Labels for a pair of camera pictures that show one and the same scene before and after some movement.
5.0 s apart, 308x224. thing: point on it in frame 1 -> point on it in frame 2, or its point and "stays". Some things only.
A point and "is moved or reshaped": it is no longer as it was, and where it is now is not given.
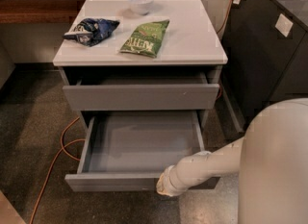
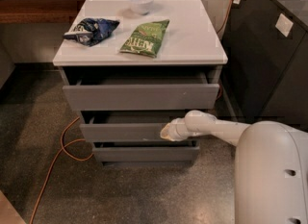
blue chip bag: [91, 31] stays
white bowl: [141, 2] stays
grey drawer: [127, 151] is moved or reshaped
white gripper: [173, 177] -> [177, 132]
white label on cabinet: [284, 25] stays
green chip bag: [146, 39] stays
